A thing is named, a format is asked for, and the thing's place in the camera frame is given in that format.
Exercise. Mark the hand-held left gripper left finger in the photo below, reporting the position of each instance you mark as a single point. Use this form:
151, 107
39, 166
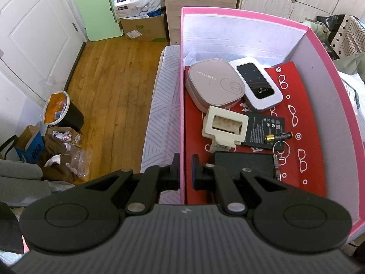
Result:
176, 174

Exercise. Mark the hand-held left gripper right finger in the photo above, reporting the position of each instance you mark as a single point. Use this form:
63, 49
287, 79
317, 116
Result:
196, 174

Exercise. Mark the black power bank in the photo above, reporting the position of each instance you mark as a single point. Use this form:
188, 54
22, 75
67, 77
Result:
242, 159

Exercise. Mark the cream plastic holder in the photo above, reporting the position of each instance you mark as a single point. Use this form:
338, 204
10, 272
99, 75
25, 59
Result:
208, 125

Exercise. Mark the black phone battery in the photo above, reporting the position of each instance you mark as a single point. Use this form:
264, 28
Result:
258, 128

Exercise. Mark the black gold cylindrical battery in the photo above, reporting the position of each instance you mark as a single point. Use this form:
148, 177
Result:
278, 137

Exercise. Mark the white portable router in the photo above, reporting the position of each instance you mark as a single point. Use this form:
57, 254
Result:
256, 80

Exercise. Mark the pink cardboard box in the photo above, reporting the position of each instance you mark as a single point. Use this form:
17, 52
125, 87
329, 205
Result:
228, 34

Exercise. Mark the grey striped bedsheet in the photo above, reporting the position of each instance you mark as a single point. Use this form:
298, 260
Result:
165, 105

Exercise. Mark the rose gold square case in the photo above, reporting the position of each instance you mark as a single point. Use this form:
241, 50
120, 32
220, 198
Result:
211, 82

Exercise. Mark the clear plastic bag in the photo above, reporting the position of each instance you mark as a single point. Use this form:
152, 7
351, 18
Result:
81, 161

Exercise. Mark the black trash bin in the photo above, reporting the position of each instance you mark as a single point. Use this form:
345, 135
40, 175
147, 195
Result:
74, 117

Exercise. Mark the orange plastic bag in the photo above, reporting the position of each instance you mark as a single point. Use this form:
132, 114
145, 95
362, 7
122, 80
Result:
55, 107

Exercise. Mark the black door draft strip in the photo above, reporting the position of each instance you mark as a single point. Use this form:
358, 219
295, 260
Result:
72, 68

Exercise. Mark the brown cardboard box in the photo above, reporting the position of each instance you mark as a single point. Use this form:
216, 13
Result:
148, 28

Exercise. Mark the blue cardboard box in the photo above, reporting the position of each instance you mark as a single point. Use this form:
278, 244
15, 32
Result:
30, 148

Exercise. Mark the black flat object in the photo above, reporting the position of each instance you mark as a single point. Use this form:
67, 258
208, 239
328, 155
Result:
10, 228

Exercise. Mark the white tissue roll pack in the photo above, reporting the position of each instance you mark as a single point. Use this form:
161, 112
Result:
137, 0

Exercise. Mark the green folding table board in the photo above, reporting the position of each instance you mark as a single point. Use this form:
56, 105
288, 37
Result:
94, 11

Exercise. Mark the white duvet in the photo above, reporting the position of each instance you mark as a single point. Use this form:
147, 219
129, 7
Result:
360, 85

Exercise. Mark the pale green cloth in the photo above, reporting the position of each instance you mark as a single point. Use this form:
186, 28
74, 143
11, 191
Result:
316, 27

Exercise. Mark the grey green blanket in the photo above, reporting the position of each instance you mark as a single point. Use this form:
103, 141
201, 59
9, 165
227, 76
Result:
352, 65

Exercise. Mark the white door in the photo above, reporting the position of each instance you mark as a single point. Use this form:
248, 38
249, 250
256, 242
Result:
28, 34

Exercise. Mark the black beige patterned bag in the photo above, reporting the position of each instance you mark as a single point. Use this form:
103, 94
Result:
350, 37

